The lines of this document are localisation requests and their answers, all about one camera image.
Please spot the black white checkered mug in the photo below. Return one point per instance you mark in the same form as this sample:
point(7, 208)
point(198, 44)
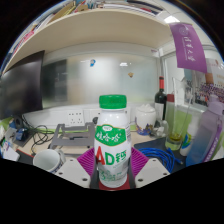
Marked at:
point(46, 160)

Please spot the purple hanging banner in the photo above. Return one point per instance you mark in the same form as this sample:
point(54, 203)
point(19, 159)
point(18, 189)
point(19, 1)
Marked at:
point(190, 48)

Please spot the group photo poster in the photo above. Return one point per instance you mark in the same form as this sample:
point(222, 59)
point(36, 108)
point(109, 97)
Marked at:
point(210, 90)

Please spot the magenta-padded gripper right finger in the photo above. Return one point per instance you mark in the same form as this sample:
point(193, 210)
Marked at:
point(139, 163)

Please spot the grey metal laptop stand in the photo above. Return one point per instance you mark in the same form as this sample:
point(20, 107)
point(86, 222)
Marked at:
point(76, 142)

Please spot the dark wine bottle red cap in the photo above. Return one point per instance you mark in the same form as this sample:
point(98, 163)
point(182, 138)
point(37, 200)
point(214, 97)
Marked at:
point(160, 103)

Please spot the beige shelf with books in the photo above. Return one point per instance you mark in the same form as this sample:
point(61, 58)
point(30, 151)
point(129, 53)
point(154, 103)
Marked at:
point(93, 30)

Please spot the clear glass with yellow liquid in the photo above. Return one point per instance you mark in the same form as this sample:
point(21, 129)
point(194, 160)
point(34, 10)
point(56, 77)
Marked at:
point(173, 141)

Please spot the flat round red coaster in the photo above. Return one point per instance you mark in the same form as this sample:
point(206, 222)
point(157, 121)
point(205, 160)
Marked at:
point(127, 186)

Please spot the white drink bottle green cap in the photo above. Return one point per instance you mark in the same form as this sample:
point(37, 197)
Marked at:
point(111, 150)

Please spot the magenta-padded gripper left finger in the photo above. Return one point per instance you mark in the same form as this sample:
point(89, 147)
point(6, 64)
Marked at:
point(86, 163)

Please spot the black computer monitor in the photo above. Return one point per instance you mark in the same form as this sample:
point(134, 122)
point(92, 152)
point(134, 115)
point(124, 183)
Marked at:
point(20, 90)

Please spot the white ceramic jar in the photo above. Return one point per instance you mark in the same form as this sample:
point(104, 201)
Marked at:
point(145, 118)

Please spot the black desk mat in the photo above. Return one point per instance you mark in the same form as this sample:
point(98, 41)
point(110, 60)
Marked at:
point(151, 145)

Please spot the white wall socket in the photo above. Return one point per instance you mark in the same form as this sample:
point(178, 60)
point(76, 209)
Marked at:
point(76, 118)

